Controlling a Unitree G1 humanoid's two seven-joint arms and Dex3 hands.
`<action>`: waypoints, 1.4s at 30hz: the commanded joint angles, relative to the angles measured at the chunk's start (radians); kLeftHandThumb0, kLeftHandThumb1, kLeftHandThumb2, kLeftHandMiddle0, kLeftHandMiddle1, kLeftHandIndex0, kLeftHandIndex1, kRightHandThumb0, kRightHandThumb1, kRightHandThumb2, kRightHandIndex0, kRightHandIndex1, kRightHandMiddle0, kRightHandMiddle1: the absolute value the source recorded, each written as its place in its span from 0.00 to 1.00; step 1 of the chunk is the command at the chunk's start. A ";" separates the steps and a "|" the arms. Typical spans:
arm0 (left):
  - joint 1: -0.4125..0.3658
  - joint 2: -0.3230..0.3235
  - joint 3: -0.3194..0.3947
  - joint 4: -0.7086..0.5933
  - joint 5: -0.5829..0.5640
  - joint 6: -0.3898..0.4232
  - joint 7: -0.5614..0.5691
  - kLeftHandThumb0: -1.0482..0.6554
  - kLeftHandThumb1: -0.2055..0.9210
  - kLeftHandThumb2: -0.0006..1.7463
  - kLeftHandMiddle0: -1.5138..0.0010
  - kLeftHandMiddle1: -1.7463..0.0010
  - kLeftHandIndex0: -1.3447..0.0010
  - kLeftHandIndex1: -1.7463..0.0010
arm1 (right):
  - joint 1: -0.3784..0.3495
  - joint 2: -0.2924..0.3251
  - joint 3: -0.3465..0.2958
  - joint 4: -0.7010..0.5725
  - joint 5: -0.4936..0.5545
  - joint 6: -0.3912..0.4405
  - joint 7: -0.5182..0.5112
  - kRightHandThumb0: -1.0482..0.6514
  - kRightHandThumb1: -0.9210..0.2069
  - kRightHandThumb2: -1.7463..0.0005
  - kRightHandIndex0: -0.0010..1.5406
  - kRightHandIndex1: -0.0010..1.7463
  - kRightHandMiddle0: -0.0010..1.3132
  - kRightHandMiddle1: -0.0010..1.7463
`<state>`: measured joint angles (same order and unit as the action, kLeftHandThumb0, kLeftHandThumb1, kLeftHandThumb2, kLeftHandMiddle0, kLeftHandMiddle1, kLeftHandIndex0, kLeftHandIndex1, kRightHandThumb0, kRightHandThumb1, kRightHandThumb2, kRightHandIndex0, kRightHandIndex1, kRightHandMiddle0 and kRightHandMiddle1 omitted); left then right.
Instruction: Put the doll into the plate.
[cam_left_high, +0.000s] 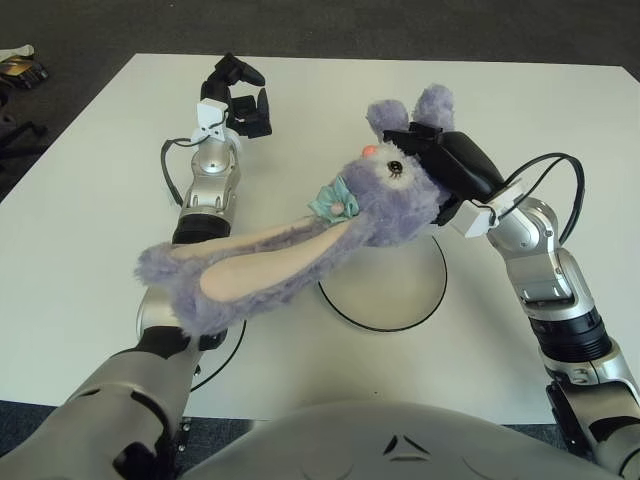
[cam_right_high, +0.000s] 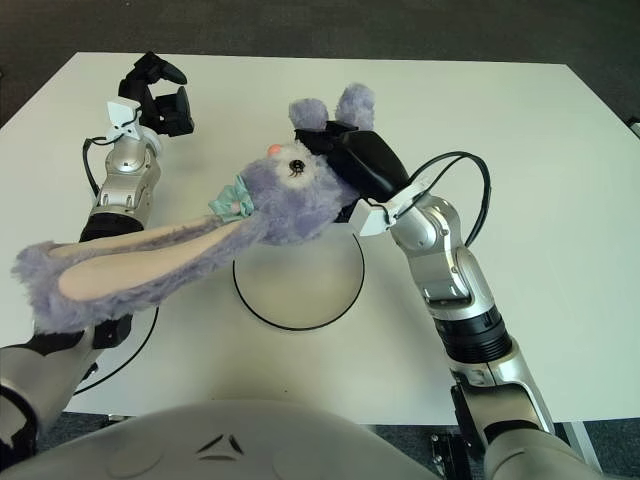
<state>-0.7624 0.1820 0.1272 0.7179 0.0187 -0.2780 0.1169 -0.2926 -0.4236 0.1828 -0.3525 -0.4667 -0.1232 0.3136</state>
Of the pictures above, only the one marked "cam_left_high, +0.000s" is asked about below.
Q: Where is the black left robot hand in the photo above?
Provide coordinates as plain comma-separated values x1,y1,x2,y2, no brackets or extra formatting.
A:
199,51,274,140

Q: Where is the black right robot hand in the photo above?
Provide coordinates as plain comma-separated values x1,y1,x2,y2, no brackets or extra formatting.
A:
382,121,506,229

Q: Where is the purple plush bunny doll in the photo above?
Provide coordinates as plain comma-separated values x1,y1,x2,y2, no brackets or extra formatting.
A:
133,84,459,341

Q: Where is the white plate with black rim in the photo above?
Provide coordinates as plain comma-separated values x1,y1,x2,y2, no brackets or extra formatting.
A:
317,232,449,334

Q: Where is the black office chair base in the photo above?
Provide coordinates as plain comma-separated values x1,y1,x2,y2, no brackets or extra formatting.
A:
0,89,49,161

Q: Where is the black and gold package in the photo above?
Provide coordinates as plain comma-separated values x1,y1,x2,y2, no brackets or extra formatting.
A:
0,54,50,90

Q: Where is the small white floor item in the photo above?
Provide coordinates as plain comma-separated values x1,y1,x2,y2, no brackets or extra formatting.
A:
0,43,36,62

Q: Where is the grey robot torso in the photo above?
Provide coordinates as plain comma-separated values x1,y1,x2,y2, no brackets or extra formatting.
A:
184,402,616,480

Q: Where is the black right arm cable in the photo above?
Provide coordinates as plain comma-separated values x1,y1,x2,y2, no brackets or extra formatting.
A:
492,152,586,241

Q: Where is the black metal bracket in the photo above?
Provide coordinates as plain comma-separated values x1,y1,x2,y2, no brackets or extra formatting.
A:
172,419,194,451

